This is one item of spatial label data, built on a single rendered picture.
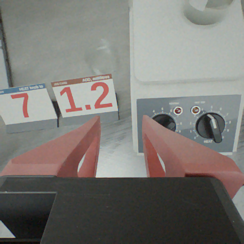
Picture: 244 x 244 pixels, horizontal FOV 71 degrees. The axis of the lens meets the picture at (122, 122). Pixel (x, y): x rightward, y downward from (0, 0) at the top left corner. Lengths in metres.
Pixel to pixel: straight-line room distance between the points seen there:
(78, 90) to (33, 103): 0.08
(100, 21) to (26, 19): 0.15
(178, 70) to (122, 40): 0.16
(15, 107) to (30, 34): 0.15
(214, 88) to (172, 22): 0.09
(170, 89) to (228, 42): 0.08
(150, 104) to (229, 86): 0.09
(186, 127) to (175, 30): 0.11
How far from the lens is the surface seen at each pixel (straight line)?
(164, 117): 0.21
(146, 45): 0.21
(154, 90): 0.21
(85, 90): 0.26
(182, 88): 0.21
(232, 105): 0.23
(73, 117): 0.28
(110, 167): 0.26
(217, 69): 0.21
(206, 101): 0.22
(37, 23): 0.41
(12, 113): 0.33
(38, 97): 0.29
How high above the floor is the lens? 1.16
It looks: 77 degrees down
